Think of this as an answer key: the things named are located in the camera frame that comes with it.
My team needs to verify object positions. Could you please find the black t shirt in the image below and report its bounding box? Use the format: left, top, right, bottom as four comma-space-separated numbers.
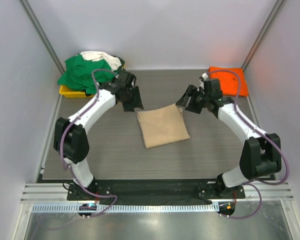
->
83, 69, 128, 99

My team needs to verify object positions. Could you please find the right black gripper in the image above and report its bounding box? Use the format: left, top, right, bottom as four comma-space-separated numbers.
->
176, 84, 210, 114

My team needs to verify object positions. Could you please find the green t shirt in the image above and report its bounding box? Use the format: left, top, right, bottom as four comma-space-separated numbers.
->
57, 54, 123, 95

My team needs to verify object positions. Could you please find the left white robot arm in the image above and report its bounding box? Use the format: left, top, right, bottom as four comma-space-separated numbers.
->
53, 69, 144, 200

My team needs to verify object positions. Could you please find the slotted cable duct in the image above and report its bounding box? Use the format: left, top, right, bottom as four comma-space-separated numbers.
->
31, 202, 219, 214

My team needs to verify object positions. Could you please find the right aluminium frame post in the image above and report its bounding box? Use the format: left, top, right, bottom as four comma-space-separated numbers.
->
241, 0, 287, 71

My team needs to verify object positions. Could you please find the folded orange t shirt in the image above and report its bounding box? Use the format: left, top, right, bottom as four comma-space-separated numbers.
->
208, 66, 249, 97

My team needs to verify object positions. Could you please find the yellow plastic bin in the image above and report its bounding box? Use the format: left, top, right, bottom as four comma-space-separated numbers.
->
59, 65, 127, 99

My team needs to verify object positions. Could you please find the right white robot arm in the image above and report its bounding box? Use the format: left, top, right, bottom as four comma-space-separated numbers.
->
176, 79, 282, 198

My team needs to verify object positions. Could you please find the beige t shirt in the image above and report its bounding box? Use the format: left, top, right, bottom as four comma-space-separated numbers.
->
137, 104, 190, 149

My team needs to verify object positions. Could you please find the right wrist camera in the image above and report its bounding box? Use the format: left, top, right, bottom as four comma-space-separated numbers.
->
199, 72, 210, 82

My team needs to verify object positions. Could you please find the white t shirt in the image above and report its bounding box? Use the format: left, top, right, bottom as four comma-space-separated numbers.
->
80, 50, 124, 71

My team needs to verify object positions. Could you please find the left aluminium frame post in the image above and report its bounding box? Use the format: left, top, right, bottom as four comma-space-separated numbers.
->
18, 0, 65, 74

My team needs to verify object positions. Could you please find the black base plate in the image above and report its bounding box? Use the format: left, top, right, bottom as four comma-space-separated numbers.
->
67, 178, 246, 206

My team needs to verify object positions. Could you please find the aluminium frame post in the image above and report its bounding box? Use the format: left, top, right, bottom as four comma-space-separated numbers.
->
18, 0, 65, 74
241, 0, 287, 71

